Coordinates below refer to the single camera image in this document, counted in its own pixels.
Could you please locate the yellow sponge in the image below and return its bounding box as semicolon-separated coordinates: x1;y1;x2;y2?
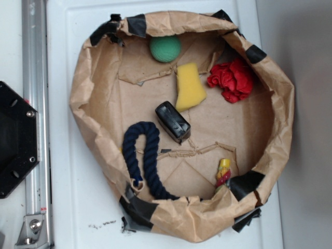
175;63;207;112

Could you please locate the green round sponge ball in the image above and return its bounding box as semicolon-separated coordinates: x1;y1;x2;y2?
149;36;181;63

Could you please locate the black taped block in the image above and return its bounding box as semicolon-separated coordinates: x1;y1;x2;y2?
155;101;191;144

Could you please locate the aluminium extrusion rail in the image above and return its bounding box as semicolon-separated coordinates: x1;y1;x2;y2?
22;1;54;248

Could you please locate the red crumpled cloth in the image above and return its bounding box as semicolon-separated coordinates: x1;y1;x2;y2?
207;58;254;103

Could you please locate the metal corner bracket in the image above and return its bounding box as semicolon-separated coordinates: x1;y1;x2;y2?
15;214;49;248

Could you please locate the dark blue thick rope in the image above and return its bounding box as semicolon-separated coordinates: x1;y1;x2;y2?
122;121;181;201

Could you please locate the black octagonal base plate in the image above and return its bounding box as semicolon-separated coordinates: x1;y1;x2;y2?
1;81;39;199

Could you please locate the brown paper bin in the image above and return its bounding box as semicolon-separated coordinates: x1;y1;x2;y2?
70;11;294;242

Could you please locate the multicolour braided rope toy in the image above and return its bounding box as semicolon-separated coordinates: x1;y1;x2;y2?
215;158;231;193

